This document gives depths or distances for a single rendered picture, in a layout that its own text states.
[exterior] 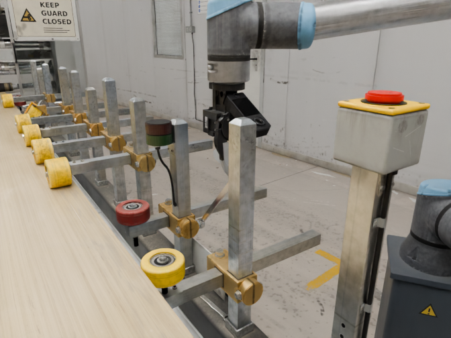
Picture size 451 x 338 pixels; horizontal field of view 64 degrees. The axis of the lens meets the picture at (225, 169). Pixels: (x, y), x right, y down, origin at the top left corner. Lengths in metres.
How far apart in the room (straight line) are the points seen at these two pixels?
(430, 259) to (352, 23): 0.75
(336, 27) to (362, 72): 2.70
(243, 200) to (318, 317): 1.38
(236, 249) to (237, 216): 0.07
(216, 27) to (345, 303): 0.54
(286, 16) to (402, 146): 0.43
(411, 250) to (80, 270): 1.01
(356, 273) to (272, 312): 1.48
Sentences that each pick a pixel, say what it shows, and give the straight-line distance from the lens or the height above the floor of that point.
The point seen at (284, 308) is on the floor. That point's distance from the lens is 1.99.
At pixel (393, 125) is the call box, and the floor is 1.21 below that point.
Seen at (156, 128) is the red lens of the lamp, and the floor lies 1.11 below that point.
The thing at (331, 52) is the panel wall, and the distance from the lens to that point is 3.82.
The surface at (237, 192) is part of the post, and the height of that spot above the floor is 1.03.
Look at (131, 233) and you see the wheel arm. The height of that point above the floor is 0.84.
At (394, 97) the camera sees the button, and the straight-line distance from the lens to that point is 0.43.
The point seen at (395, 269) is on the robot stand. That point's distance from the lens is 1.31.
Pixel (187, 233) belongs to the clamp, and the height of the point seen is 0.84.
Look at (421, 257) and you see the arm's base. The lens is 1.32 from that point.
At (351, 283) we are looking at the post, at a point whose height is 0.99.
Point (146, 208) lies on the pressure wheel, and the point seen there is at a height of 0.91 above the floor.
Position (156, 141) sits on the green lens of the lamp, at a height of 1.08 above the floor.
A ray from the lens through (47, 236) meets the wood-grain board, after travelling 0.85.
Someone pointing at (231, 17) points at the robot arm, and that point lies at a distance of 0.75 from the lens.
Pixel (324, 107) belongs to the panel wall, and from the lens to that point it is 3.89.
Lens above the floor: 1.29
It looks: 20 degrees down
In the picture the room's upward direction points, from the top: straight up
